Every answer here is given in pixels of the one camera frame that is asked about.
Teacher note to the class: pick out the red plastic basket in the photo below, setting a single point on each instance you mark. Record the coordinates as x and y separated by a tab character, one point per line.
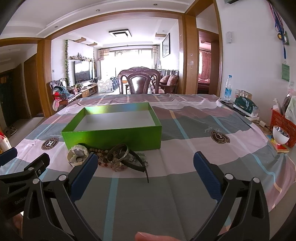
280	120

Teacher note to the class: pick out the chair piled with clothes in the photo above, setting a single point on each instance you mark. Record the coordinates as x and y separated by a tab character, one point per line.
62	95

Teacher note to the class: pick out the dark green gift box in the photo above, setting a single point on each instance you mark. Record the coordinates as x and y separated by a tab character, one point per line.
246	106

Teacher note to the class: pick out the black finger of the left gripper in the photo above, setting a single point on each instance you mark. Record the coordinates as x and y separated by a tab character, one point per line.
36	168

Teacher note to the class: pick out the person's thumb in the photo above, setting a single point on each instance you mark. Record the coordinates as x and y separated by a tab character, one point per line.
142	236

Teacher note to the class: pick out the brown leather armchair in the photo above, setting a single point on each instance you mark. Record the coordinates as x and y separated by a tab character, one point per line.
168	84

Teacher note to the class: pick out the white wrist watch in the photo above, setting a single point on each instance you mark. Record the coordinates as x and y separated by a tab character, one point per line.
77	155

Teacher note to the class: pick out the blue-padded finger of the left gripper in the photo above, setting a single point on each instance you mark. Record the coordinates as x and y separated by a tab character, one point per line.
7	156

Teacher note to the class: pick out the carved wooden dining chair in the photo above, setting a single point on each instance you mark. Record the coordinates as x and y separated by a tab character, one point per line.
138	79

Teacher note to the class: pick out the flat screen television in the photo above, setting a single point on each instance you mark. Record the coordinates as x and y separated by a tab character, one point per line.
81	71

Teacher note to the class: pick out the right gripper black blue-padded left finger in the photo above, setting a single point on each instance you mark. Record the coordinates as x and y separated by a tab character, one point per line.
40	221

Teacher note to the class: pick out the plaid bed sheet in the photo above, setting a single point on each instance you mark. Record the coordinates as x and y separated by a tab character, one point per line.
170	199

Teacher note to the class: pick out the framed wall picture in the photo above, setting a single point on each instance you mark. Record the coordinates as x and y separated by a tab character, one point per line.
166	50

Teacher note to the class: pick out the dark green bangle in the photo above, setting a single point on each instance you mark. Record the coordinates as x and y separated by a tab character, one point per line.
118	153

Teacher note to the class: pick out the white bowl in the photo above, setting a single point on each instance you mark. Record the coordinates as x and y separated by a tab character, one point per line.
280	136

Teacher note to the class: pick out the green wall card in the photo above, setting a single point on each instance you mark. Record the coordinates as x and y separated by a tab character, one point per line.
285	72

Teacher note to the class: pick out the green cardboard box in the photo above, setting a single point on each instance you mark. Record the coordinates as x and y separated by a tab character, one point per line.
105	126

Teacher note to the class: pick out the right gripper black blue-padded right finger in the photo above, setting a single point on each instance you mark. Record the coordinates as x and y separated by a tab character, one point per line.
251	221

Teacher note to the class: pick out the clear plastic water bottle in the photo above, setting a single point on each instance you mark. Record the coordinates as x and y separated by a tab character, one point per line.
228	89

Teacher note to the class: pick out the wooden tv cabinet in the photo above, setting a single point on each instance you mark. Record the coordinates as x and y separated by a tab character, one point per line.
89	90

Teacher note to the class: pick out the medals on blue ribbons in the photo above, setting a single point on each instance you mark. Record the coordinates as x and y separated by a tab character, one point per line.
279	27

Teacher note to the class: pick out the black strap wrist watch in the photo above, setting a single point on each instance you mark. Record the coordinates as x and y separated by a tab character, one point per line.
134	161

